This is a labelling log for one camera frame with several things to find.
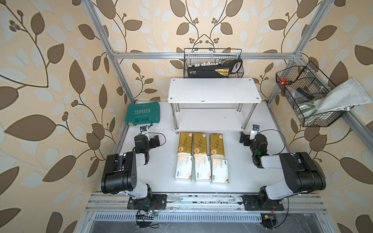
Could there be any gold tissue pack middle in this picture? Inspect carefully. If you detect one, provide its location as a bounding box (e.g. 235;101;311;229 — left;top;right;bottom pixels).
193;133;207;156

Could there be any red-handled tool in basket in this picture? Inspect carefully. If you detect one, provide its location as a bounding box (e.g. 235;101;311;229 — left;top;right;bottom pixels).
278;78;294;87

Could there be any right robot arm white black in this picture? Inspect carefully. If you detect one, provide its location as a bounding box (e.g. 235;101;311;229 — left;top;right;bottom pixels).
240;132;326;211

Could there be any green tool case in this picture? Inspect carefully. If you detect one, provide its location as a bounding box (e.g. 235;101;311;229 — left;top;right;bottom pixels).
125;102;160;126

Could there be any gold tissue pack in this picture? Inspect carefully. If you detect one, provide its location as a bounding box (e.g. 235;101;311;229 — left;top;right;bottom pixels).
209;134;225;159
177;132;193;155
193;133;207;156

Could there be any white tissue pack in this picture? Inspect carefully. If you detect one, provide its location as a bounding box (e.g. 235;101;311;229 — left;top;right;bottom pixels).
194;156;212;182
211;158;229;184
175;155;193;181

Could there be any black yellow box in basket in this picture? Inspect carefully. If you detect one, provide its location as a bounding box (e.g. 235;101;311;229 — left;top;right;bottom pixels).
186;59;244;78

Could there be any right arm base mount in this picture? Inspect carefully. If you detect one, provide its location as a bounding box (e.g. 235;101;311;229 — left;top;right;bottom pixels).
242;195;284;211

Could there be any back black wire basket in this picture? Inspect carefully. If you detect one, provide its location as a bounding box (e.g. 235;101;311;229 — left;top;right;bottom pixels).
184;47;242;78

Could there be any aluminium front rail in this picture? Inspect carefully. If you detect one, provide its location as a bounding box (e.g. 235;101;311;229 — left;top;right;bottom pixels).
85;192;327;214

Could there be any gold tissue pack left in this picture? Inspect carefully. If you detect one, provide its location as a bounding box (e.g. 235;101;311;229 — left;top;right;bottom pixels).
177;132;193;155

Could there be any white cloth rag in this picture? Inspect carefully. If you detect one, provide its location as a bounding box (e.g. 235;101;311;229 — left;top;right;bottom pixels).
299;78;373;117

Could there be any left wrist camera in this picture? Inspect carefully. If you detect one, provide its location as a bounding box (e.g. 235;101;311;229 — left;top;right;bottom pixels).
140;124;153;135

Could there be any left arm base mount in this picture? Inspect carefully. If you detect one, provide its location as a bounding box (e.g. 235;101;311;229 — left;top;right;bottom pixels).
127;194;167;211

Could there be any gold tissue pack right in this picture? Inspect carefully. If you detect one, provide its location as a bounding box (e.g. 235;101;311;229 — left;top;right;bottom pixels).
209;134;225;159

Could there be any black wire basket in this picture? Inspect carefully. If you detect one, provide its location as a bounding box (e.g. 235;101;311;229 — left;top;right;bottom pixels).
276;61;350;127
184;47;242;78

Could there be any white two-tier shelf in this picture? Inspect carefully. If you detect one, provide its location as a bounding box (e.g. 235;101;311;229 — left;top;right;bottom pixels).
168;78;262;132

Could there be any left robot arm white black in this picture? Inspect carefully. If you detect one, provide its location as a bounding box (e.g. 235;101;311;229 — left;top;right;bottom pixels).
101;134;161;211

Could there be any right black wire basket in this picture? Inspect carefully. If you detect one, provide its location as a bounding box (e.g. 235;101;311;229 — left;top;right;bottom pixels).
276;61;350;127

